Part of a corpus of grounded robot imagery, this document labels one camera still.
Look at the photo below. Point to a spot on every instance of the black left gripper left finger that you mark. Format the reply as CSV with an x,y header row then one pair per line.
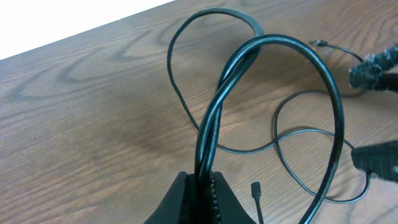
x,y
179,205

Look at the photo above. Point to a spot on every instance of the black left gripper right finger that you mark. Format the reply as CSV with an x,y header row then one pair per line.
x,y
225,208

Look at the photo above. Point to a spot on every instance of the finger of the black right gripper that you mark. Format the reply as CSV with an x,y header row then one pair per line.
x,y
374,73
378,159

